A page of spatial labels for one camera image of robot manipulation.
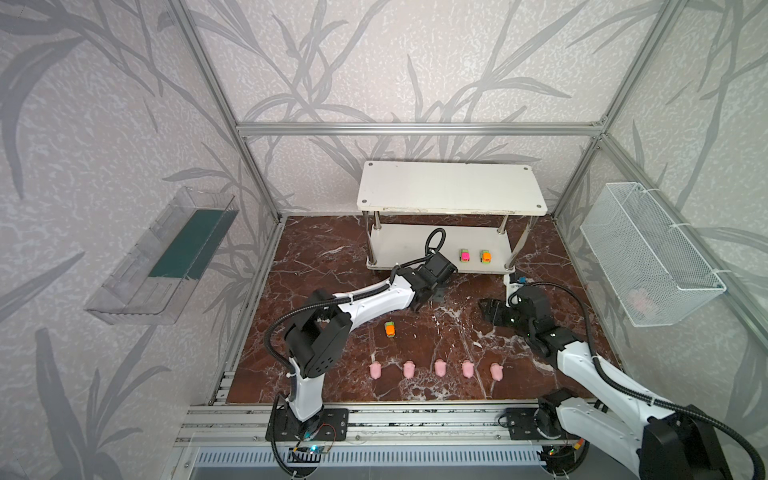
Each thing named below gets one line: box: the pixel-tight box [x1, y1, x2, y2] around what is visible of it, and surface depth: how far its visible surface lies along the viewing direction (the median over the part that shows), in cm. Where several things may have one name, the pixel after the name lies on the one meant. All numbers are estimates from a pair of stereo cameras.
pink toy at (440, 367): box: [434, 358, 447, 377], surface depth 83 cm
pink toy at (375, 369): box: [369, 360, 382, 379], surface depth 83 cm
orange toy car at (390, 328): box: [385, 321, 395, 338], surface depth 90 cm
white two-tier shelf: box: [357, 161, 548, 274], surface depth 89 cm
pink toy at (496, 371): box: [490, 362, 504, 381], surface depth 82 cm
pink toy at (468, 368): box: [462, 360, 475, 378], surface depth 84 cm
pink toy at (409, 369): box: [403, 360, 416, 379], surface depth 83 cm
